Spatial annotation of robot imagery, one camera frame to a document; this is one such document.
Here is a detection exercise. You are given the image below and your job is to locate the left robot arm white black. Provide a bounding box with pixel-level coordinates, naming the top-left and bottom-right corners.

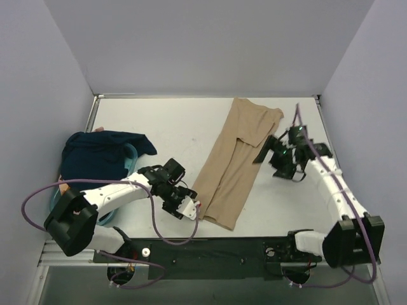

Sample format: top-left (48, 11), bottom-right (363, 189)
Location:
top-left (44, 158), bottom-right (200, 262)

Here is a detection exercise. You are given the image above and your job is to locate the pink patterned t shirt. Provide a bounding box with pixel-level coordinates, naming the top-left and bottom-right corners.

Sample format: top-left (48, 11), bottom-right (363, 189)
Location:
top-left (58, 126), bottom-right (104, 195)

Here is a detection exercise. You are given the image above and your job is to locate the navy blue t shirt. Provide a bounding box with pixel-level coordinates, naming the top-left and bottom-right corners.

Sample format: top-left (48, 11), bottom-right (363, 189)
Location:
top-left (60, 130), bottom-right (157, 180)

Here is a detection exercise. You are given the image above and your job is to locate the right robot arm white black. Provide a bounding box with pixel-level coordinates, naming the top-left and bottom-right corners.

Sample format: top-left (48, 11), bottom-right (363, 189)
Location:
top-left (253, 126), bottom-right (385, 268)

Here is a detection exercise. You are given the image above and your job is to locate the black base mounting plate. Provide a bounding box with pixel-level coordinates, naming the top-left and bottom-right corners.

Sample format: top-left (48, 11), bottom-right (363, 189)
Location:
top-left (93, 237), bottom-right (322, 284)

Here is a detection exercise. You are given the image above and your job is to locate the beige t shirt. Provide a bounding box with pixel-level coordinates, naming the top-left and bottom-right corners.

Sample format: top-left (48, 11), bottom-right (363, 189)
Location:
top-left (193, 98), bottom-right (284, 231)

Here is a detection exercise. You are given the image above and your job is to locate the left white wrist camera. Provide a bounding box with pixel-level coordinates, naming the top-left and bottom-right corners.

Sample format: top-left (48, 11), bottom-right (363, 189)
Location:
top-left (176, 196), bottom-right (201, 220)

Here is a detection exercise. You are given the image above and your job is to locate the teal plastic basket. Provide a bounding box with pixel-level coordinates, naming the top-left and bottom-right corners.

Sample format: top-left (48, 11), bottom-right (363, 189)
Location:
top-left (49, 144), bottom-right (138, 226)

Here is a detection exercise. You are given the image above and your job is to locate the aluminium frame rail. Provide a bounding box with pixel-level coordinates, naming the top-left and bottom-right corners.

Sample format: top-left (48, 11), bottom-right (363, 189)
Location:
top-left (38, 240), bottom-right (382, 268)

